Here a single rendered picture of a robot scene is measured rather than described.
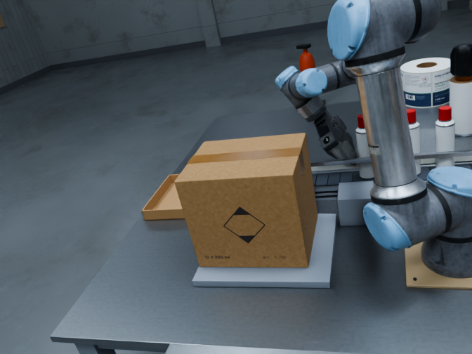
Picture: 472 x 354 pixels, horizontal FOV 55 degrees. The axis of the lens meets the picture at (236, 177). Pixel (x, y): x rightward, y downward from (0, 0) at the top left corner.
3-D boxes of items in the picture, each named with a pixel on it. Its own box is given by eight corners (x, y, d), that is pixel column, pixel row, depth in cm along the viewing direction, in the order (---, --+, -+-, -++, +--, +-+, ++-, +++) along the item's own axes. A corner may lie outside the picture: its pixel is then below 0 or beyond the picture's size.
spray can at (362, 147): (376, 171, 144) (371, 111, 135) (376, 179, 140) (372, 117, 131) (359, 172, 146) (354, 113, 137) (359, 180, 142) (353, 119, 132)
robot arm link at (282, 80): (278, 79, 130) (270, 82, 138) (302, 108, 133) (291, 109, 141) (298, 62, 131) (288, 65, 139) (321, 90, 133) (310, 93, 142)
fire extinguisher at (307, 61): (323, 100, 478) (316, 39, 450) (328, 108, 453) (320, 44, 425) (297, 105, 481) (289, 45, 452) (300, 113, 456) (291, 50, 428)
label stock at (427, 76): (423, 112, 178) (423, 76, 172) (391, 100, 196) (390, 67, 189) (465, 97, 183) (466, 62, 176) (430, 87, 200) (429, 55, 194)
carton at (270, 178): (318, 215, 134) (306, 132, 122) (308, 267, 114) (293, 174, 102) (223, 218, 144) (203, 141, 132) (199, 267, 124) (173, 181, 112)
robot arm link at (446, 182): (498, 227, 100) (501, 173, 94) (447, 247, 98) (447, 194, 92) (459, 204, 111) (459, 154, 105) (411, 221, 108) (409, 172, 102)
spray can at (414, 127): (420, 168, 140) (418, 106, 131) (421, 176, 136) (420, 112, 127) (402, 169, 142) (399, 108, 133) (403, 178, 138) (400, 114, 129)
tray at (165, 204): (244, 178, 170) (241, 169, 168) (225, 217, 148) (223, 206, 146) (171, 183, 179) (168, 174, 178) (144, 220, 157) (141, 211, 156)
